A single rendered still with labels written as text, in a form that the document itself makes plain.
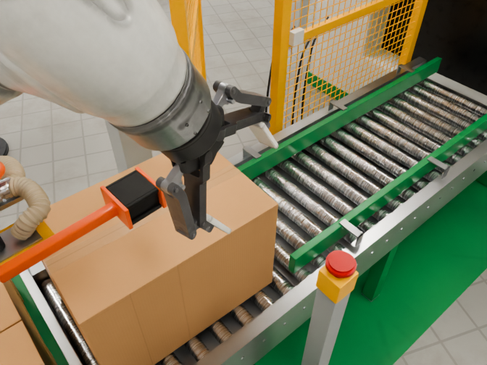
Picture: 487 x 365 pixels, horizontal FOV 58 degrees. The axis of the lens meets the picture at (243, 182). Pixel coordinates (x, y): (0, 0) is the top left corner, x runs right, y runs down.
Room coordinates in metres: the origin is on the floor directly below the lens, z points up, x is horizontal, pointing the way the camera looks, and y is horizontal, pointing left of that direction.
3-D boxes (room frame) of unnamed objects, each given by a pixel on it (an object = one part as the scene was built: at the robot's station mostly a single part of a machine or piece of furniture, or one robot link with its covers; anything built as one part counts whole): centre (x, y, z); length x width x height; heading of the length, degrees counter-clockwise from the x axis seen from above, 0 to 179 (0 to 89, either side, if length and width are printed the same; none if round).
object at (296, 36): (1.74, -0.22, 1.02); 0.06 x 0.03 x 0.06; 130
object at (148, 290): (0.83, 0.26, 0.75); 0.60 x 0.40 x 0.40; 128
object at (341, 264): (0.60, -0.22, 1.02); 0.07 x 0.07 x 0.04
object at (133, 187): (0.58, 0.21, 1.27); 0.09 x 0.08 x 0.05; 44
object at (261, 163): (1.79, -0.47, 0.60); 1.60 x 0.11 x 0.09; 130
